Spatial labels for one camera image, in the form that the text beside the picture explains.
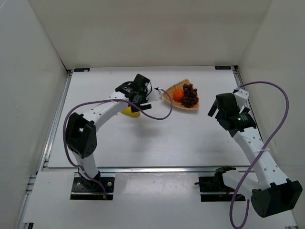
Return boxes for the yellow fake banana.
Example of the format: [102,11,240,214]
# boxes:
[121,106,141,118]

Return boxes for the dark red fake grapes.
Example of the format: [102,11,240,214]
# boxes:
[181,83,199,107]

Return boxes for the orange fake orange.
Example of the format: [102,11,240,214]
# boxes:
[173,89,184,101]

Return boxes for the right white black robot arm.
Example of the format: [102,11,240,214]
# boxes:
[208,89,303,218]

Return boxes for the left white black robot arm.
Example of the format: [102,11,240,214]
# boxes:
[62,74,163,192]

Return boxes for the woven bamboo fruit basket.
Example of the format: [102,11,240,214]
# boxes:
[163,79,199,110]

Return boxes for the right black corner bracket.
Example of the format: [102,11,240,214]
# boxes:
[215,66,231,70]

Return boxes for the black corner bracket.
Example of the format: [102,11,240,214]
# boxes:
[73,68,90,72]
[215,66,231,70]

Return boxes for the left black corner bracket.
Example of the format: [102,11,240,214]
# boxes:
[73,68,90,72]

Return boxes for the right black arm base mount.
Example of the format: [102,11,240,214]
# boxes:
[194,166,237,202]

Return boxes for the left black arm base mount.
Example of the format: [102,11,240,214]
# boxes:
[70,173,115,201]

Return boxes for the left aluminium frame rail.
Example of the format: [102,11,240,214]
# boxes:
[16,69,73,229]

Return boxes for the front aluminium frame rail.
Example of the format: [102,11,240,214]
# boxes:
[42,166,248,173]

